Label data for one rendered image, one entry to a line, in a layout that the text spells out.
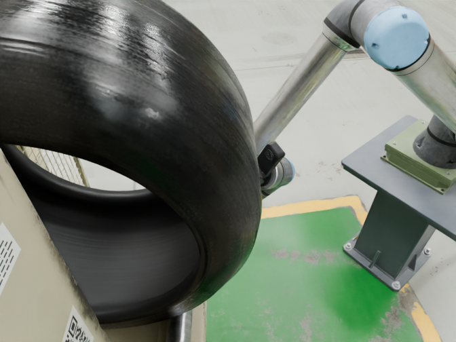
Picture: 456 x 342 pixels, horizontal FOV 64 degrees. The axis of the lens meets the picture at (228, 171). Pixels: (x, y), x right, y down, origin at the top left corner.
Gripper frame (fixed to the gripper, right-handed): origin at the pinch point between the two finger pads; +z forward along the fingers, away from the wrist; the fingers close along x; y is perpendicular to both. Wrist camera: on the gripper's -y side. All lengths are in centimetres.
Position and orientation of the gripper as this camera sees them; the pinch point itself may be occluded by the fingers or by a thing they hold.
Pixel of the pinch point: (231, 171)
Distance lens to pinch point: 78.1
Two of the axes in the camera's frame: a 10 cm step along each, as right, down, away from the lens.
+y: -6.5, 6.6, 3.8
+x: -6.0, -7.5, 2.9
